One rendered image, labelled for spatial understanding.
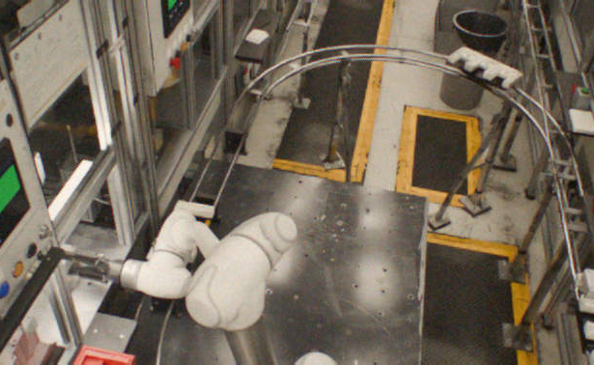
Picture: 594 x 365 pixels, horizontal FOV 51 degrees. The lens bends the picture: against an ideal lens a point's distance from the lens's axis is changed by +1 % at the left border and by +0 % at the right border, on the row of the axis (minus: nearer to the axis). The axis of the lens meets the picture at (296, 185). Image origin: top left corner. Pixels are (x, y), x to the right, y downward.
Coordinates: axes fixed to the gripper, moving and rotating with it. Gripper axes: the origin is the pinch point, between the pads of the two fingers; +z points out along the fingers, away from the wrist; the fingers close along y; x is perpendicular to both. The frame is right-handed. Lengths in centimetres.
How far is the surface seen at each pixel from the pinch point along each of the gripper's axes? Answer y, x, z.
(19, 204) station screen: 58, 31, -17
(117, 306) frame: -44.8, -16.6, -4.0
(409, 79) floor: -103, -308, -107
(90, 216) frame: -5.5, -24.6, 4.0
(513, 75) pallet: -14, -183, -154
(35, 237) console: 43, 27, -15
